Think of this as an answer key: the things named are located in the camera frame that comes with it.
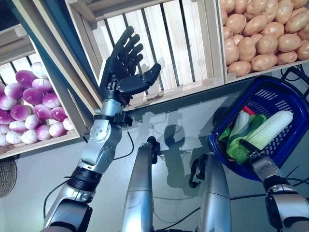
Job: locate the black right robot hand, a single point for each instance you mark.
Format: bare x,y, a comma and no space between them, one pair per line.
247,145

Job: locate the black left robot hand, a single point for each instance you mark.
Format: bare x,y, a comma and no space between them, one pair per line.
120,72

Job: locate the napa cabbage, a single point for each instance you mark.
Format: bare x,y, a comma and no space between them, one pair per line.
272,128
236,149

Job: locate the blue plastic shopping basket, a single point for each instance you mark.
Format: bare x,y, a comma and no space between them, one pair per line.
231,166

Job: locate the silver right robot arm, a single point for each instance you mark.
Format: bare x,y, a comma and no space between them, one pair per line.
277,193

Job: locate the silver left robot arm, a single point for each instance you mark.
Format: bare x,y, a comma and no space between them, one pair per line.
99,145

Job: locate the woven wicker basket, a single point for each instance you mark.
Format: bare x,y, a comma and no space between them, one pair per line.
7,178

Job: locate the wooden display shelf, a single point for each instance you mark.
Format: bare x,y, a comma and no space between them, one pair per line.
87,79
77,113

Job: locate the red chili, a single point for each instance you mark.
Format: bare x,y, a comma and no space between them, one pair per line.
248,110

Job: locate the wooden slatted crate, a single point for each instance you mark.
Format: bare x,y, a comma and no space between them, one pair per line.
231,76
183,36
36,145

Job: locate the brown potato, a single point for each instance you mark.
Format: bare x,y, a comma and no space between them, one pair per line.
239,67
303,50
288,42
266,44
246,47
287,58
264,62
230,51

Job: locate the silver left robot leg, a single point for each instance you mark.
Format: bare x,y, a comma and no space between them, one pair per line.
137,183

